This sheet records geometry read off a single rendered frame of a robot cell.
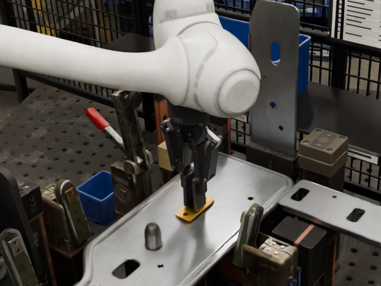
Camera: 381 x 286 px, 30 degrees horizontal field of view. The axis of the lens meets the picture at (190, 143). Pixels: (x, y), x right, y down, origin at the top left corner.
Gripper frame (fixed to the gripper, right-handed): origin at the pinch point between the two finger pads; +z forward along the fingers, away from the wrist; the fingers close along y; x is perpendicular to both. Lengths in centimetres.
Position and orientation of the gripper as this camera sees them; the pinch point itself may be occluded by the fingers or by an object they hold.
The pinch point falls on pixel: (194, 190)
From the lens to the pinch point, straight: 136.8
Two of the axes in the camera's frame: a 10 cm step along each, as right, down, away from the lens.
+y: 7.9, 2.9, -5.4
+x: 6.1, -4.5, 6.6
